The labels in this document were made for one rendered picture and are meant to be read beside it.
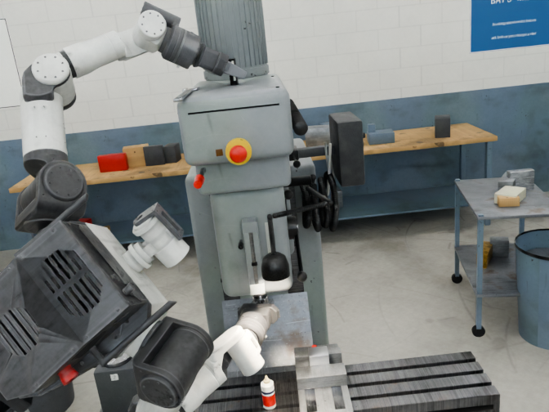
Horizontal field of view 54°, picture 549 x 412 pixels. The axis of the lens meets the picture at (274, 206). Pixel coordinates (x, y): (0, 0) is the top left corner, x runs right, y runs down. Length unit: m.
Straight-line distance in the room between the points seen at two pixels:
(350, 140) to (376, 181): 4.30
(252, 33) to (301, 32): 4.06
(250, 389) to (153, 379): 0.82
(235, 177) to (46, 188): 0.47
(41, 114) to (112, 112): 4.62
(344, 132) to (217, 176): 0.50
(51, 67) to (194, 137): 0.34
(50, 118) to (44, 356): 0.51
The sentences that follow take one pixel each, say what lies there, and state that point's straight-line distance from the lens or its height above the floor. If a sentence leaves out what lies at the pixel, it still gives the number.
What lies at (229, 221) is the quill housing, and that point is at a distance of 1.45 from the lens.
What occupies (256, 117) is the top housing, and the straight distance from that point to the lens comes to 1.25.
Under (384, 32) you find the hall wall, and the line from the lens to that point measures 5.81.
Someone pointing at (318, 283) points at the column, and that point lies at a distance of 2.05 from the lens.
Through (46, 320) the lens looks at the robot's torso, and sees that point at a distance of 1.03.
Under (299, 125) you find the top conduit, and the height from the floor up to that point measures 1.80.
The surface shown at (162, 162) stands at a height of 0.91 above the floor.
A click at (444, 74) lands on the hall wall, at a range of 6.01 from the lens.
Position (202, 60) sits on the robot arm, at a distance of 1.40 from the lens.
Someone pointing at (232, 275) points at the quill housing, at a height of 1.38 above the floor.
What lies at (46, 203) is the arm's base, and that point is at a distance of 1.14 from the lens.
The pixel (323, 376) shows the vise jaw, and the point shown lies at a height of 1.02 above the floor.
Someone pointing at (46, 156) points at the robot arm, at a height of 1.81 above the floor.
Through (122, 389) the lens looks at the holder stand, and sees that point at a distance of 1.79.
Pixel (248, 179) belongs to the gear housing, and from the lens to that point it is 1.38.
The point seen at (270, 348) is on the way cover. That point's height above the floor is 0.91.
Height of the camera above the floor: 2.02
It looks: 18 degrees down
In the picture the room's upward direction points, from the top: 6 degrees counter-clockwise
